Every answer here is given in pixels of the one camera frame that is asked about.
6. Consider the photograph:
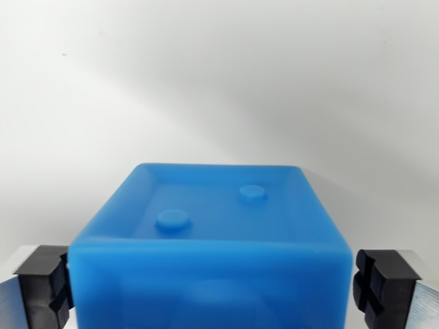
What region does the blue cube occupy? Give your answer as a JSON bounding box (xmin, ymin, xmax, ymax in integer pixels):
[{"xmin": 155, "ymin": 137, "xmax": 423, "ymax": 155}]
[{"xmin": 67, "ymin": 162, "xmax": 354, "ymax": 329}]

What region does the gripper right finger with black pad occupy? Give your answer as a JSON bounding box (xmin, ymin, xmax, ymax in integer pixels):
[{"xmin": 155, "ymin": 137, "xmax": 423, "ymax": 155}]
[{"xmin": 352, "ymin": 248, "xmax": 439, "ymax": 329}]

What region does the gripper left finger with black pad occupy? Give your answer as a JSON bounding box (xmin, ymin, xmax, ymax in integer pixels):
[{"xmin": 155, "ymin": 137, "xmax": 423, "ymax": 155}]
[{"xmin": 0, "ymin": 244, "xmax": 75, "ymax": 329}]

